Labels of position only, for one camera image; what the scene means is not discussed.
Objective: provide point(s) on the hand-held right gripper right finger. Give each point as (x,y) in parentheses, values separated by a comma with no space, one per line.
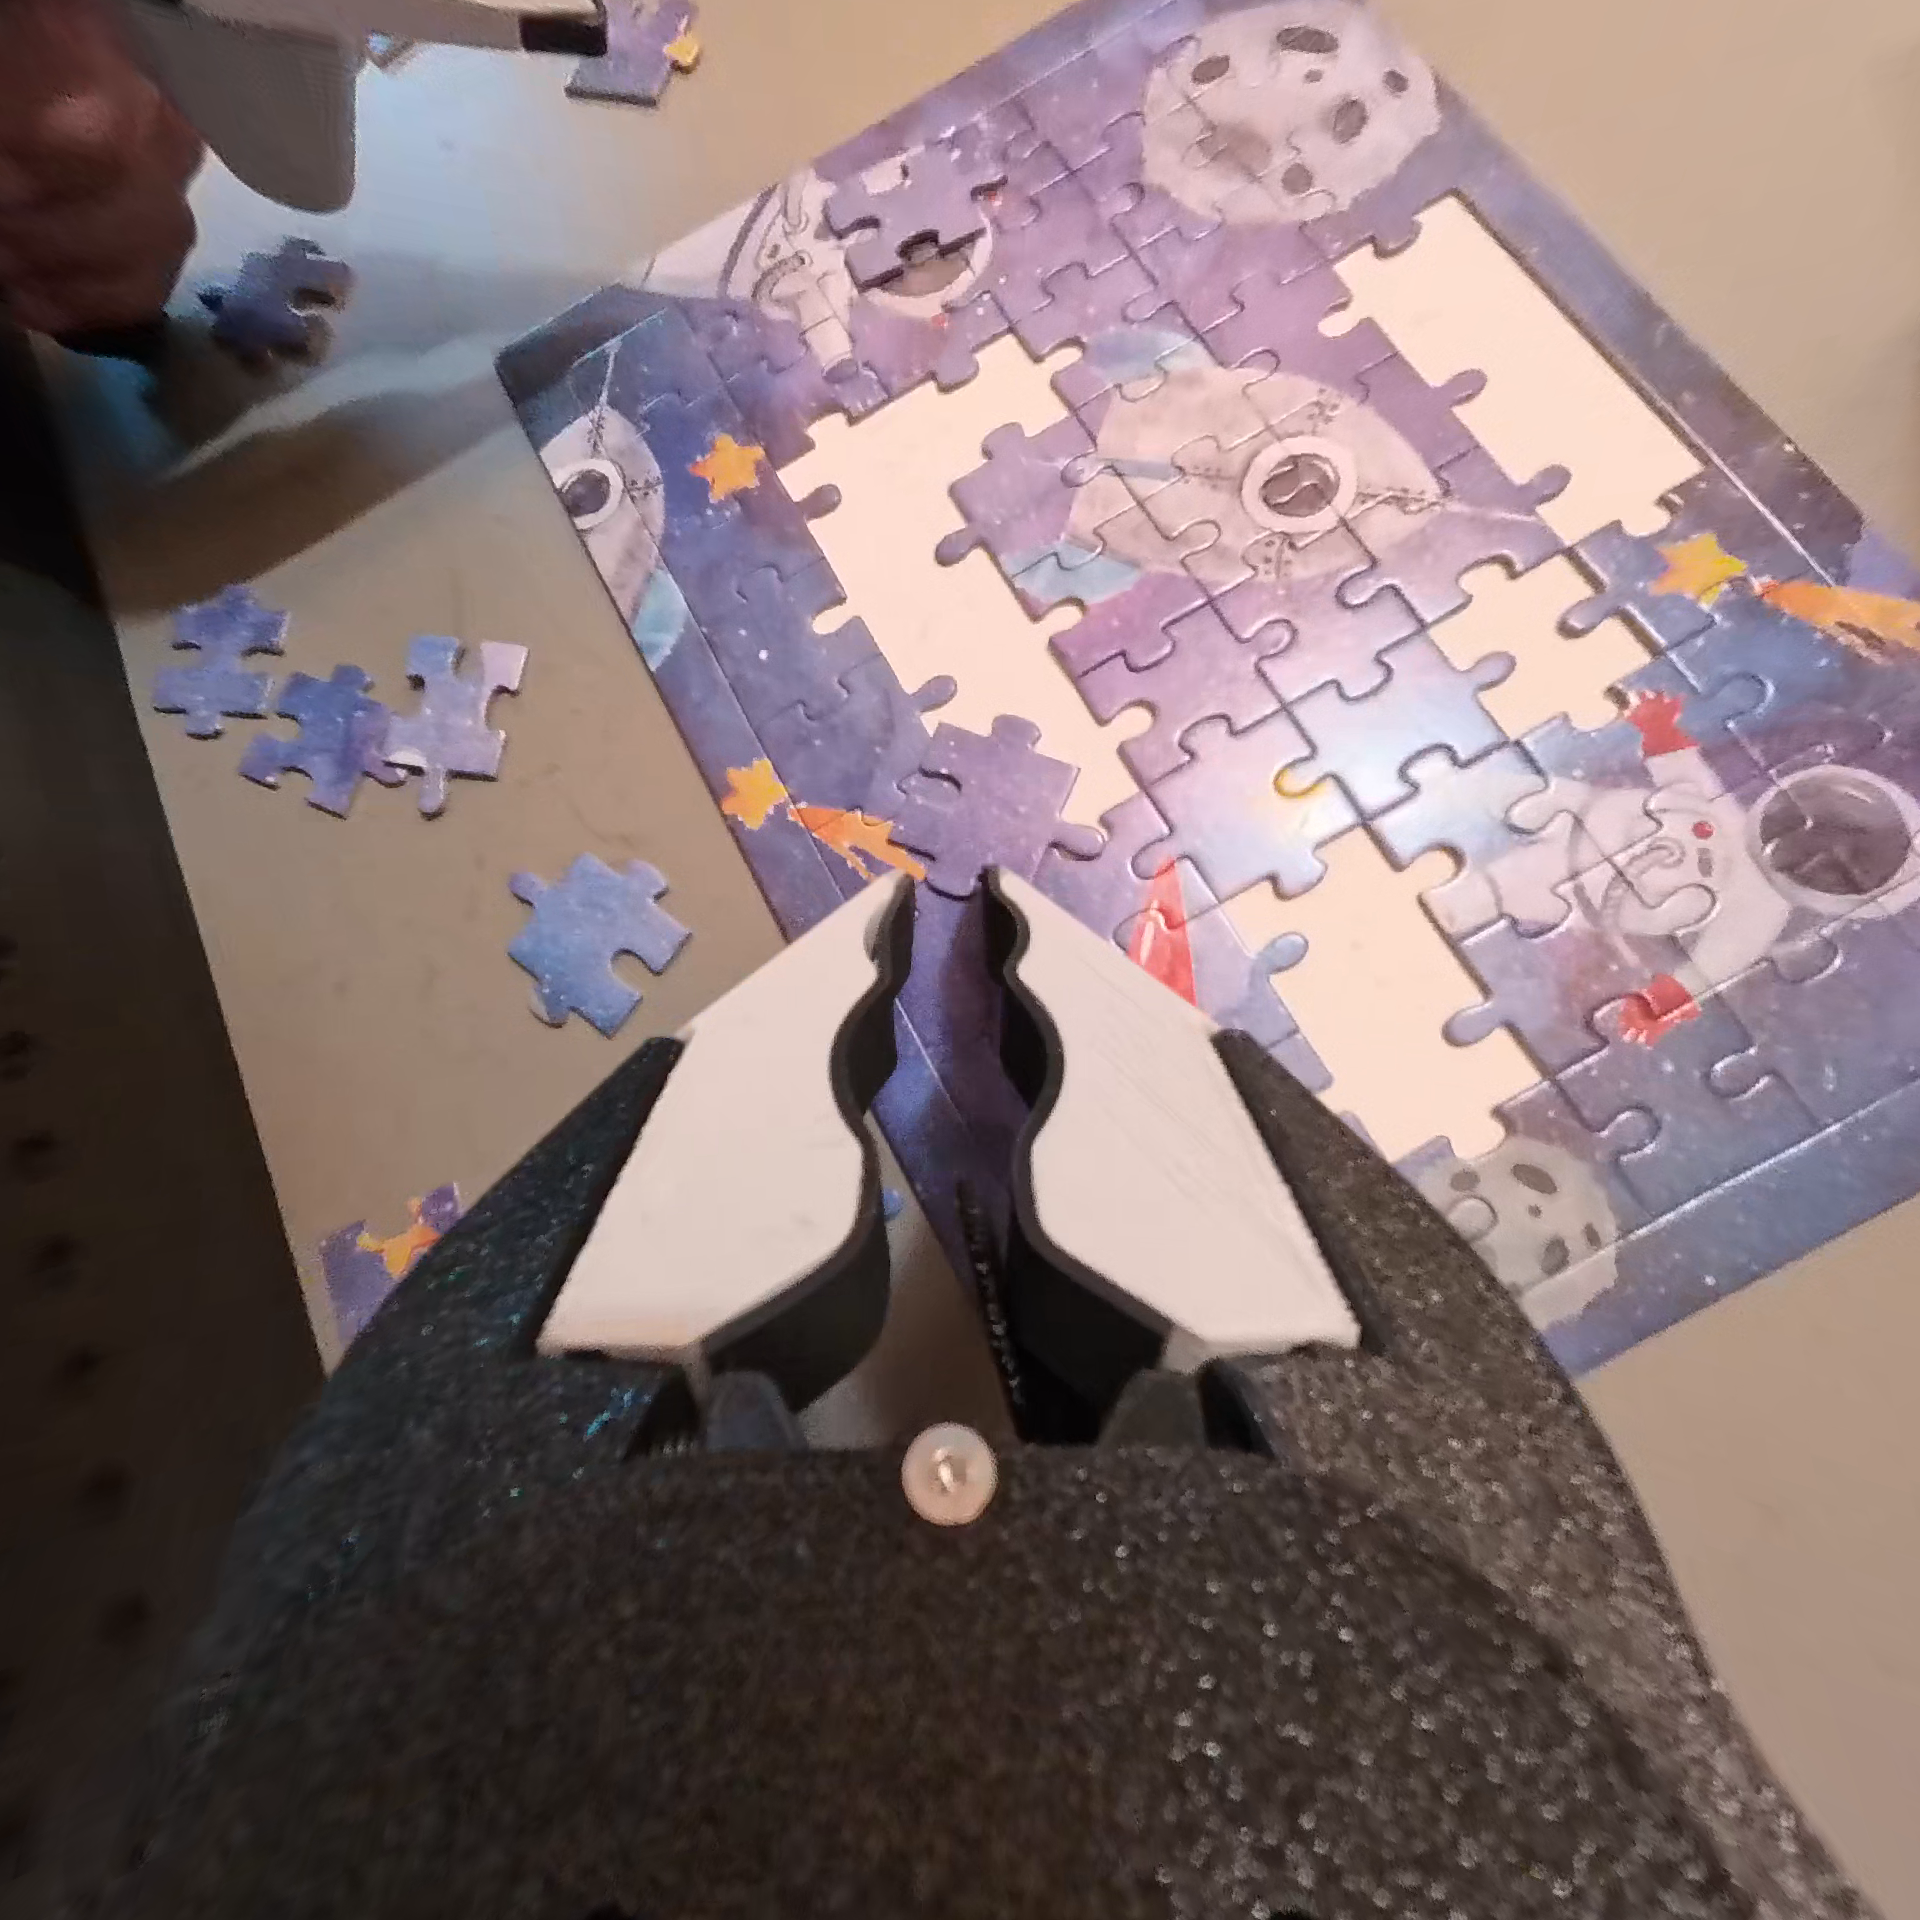
(1184,1184)

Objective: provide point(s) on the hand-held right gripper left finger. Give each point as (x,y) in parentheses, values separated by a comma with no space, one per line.
(706,1200)

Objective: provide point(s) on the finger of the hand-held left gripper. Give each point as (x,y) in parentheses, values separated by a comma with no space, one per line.
(270,107)
(482,20)

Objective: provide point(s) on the blue jigsaw piece orange corner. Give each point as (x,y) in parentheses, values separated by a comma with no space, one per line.
(638,45)

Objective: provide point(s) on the blue jigsaw puzzle piece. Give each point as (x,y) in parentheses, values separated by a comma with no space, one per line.
(226,662)
(915,212)
(592,939)
(278,294)
(990,803)
(458,721)
(324,734)

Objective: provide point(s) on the space jigsaw puzzle board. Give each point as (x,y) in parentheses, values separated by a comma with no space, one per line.
(1349,721)

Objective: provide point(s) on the beige desk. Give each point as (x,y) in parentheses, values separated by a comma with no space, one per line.
(1725,149)

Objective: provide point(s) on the person's left hand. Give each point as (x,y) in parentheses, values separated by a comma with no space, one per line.
(76,195)

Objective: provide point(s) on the blue jigsaw piece orange mark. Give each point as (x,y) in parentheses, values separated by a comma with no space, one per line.
(383,1244)

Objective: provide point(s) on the black perforated pad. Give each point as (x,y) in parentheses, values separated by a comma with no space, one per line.
(91,1200)

